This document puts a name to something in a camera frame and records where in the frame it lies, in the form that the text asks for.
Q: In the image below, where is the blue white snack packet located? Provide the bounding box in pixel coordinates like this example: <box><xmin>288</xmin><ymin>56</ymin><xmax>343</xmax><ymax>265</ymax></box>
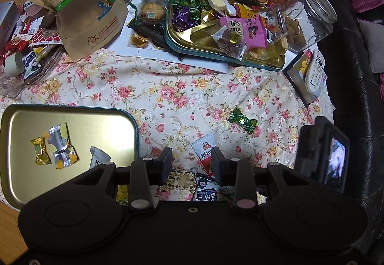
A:
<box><xmin>193</xmin><ymin>175</ymin><xmax>233</xmax><ymax>203</ymax></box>

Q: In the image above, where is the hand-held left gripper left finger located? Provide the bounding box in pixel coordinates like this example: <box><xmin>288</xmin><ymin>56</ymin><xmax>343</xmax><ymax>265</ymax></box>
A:
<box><xmin>72</xmin><ymin>147</ymin><xmax>173</xmax><ymax>213</ymax></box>

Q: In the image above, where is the gold tin tray teal rim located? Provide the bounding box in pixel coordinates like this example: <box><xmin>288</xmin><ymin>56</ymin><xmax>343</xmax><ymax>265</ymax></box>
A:
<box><xmin>0</xmin><ymin>104</ymin><xmax>139</xmax><ymax>212</ymax></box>

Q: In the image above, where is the dark box with duck picture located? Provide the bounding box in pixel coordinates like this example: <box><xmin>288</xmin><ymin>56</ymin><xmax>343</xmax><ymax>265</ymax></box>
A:
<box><xmin>283</xmin><ymin>49</ymin><xmax>328</xmax><ymax>108</ymax></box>

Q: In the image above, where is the green candy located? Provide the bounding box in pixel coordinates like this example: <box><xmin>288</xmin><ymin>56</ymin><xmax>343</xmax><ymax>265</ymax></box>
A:
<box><xmin>228</xmin><ymin>108</ymin><xmax>258</xmax><ymax>135</ymax></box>

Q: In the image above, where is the gold heart snack packet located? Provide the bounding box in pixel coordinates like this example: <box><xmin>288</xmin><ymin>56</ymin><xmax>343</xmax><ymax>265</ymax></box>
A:
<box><xmin>163</xmin><ymin>171</ymin><xmax>197</xmax><ymax>197</ymax></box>

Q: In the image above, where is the grey cardboard box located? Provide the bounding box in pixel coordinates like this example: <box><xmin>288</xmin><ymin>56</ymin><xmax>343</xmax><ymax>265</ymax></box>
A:
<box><xmin>0</xmin><ymin>1</ymin><xmax>19</xmax><ymax>47</ymax></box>

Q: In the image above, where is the teal gold tin box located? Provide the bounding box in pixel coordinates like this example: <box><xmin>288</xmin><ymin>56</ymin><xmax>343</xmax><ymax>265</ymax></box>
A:
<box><xmin>164</xmin><ymin>0</ymin><xmax>287</xmax><ymax>71</ymax></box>

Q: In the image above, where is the grey white snack packet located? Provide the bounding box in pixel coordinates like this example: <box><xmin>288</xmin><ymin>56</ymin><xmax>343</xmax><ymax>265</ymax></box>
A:
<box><xmin>89</xmin><ymin>147</ymin><xmax>112</xmax><ymax>170</ymax></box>

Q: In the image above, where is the black leather sofa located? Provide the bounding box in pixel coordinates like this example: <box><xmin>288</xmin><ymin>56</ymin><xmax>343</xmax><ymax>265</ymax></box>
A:
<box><xmin>258</xmin><ymin>0</ymin><xmax>384</xmax><ymax>212</ymax></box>

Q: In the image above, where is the white flat board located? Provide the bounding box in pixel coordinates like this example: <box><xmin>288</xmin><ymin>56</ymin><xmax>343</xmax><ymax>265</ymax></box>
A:
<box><xmin>115</xmin><ymin>0</ymin><xmax>229</xmax><ymax>74</ymax></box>

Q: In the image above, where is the dark snack packet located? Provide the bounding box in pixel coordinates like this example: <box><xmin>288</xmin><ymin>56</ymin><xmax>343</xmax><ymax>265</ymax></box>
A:
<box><xmin>131</xmin><ymin>23</ymin><xmax>166</xmax><ymax>47</ymax></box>

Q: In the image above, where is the brown paper bag tree print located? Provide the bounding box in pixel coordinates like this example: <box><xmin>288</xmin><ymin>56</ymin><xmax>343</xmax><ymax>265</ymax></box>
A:
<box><xmin>7</xmin><ymin>0</ymin><xmax>129</xmax><ymax>62</ymax></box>

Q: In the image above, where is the pile of purple green candies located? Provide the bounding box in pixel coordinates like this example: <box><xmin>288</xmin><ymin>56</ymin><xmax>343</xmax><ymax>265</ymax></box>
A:
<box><xmin>169</xmin><ymin>0</ymin><xmax>217</xmax><ymax>33</ymax></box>

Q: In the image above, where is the brick pattern snack packet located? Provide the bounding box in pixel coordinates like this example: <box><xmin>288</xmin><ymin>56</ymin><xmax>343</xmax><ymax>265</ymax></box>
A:
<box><xmin>30</xmin><ymin>28</ymin><xmax>62</xmax><ymax>46</ymax></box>

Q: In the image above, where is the clear glass dish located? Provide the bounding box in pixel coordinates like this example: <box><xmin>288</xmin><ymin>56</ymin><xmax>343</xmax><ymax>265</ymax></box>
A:
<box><xmin>0</xmin><ymin>40</ymin><xmax>64</xmax><ymax>98</ymax></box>

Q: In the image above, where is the silver yellow snack packet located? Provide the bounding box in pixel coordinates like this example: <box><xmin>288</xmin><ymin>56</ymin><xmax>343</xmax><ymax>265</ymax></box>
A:
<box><xmin>45</xmin><ymin>123</ymin><xmax>79</xmax><ymax>170</ymax></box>

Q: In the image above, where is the grey cushion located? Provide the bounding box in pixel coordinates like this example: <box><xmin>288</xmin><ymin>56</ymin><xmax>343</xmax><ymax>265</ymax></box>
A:
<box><xmin>357</xmin><ymin>18</ymin><xmax>384</xmax><ymax>74</ymax></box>

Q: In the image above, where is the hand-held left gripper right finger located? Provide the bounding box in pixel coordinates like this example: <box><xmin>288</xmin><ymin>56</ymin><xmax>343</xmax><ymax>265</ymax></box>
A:
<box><xmin>211</xmin><ymin>147</ymin><xmax>309</xmax><ymax>213</ymax></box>

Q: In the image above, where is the clear dried fruit packet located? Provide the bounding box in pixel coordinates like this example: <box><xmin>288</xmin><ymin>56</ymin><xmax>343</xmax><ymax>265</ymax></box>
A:
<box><xmin>211</xmin><ymin>25</ymin><xmax>248</xmax><ymax>62</ymax></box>

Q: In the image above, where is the floral tablecloth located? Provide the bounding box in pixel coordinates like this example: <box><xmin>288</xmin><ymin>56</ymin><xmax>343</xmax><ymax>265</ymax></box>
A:
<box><xmin>0</xmin><ymin>47</ymin><xmax>335</xmax><ymax>203</ymax></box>

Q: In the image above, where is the small blue cartoon packet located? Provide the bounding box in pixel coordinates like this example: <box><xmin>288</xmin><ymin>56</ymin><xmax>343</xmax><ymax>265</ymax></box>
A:
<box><xmin>22</xmin><ymin>52</ymin><xmax>43</xmax><ymax>80</ymax></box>

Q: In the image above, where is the red white snack packet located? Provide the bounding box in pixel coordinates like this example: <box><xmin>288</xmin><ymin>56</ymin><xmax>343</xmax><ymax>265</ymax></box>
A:
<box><xmin>191</xmin><ymin>132</ymin><xmax>221</xmax><ymax>177</ymax></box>

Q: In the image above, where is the white tape roll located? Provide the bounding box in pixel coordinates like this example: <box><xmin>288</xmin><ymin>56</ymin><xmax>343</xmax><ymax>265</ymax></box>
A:
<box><xmin>3</xmin><ymin>51</ymin><xmax>25</xmax><ymax>77</ymax></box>

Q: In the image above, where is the large clear cookie jar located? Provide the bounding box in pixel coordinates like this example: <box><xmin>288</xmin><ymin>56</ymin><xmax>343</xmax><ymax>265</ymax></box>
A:
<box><xmin>266</xmin><ymin>0</ymin><xmax>338</xmax><ymax>54</ymax></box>

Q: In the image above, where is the pink snack packet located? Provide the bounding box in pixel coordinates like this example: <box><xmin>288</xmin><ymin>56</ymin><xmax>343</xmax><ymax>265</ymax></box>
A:
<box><xmin>220</xmin><ymin>16</ymin><xmax>268</xmax><ymax>50</ymax></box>

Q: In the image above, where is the small gold foil candy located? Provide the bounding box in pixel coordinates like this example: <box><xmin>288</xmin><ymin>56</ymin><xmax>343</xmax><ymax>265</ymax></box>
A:
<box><xmin>129</xmin><ymin>34</ymin><xmax>149</xmax><ymax>48</ymax></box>

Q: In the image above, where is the small clear biscuit jar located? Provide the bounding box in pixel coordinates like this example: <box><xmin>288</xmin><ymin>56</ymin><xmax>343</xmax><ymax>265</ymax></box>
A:
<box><xmin>140</xmin><ymin>0</ymin><xmax>170</xmax><ymax>26</ymax></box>

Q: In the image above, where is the white remote control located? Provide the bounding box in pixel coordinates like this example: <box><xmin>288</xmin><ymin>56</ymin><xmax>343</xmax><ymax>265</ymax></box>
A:
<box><xmin>304</xmin><ymin>49</ymin><xmax>327</xmax><ymax>95</ymax></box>

